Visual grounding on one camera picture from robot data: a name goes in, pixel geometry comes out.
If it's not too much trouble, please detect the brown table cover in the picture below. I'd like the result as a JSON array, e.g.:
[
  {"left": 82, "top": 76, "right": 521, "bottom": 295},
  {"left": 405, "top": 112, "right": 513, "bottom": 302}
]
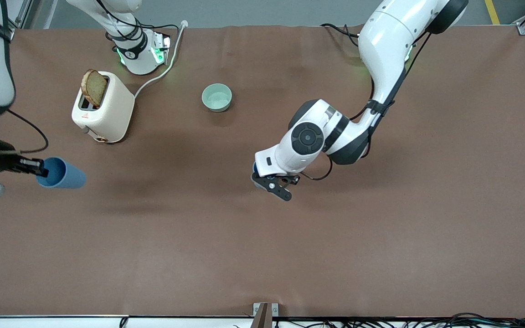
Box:
[{"left": 0, "top": 25, "right": 525, "bottom": 318}]

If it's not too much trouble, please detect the cream white toaster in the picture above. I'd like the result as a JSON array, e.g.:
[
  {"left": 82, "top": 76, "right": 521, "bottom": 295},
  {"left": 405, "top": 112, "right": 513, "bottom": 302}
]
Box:
[{"left": 71, "top": 71, "right": 135, "bottom": 144}]

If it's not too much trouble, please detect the brown bread slice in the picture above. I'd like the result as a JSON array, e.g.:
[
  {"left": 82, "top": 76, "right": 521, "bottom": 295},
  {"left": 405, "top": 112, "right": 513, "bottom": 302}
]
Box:
[{"left": 81, "top": 69, "right": 108, "bottom": 108}]

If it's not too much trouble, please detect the mint green bowl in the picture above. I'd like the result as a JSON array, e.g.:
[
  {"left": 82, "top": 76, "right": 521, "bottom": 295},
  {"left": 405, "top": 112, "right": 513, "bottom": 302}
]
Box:
[{"left": 201, "top": 83, "right": 233, "bottom": 113}]

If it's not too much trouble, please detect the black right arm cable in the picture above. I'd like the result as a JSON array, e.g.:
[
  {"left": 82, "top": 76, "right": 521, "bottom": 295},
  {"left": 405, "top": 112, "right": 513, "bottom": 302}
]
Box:
[{"left": 0, "top": 108, "right": 49, "bottom": 154}]

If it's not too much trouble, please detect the small metal bracket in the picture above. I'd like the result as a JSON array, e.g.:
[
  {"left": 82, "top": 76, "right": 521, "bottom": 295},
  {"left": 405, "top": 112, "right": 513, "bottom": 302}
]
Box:
[{"left": 253, "top": 303, "right": 279, "bottom": 317}]

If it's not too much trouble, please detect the brown camera post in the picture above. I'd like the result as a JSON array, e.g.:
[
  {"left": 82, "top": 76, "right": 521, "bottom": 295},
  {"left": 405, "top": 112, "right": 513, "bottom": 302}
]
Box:
[{"left": 252, "top": 303, "right": 272, "bottom": 328}]

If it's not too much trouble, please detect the white toaster power cable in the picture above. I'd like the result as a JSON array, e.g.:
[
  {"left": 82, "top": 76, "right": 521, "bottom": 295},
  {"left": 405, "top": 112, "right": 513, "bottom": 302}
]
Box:
[{"left": 134, "top": 20, "right": 188, "bottom": 98}]

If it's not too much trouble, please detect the white table edge rail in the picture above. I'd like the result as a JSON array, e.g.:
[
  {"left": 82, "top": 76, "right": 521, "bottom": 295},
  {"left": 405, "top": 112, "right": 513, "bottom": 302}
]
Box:
[{"left": 0, "top": 315, "right": 525, "bottom": 328}]

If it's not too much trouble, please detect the black base cable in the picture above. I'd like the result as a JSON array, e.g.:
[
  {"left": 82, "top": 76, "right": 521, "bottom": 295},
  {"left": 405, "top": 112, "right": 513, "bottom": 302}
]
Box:
[
  {"left": 96, "top": 0, "right": 179, "bottom": 51},
  {"left": 320, "top": 23, "right": 363, "bottom": 47}
]

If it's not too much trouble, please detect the black cable bundle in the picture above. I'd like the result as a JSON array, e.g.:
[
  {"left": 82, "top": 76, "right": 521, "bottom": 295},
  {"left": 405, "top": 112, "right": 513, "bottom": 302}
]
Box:
[{"left": 272, "top": 312, "right": 525, "bottom": 328}]

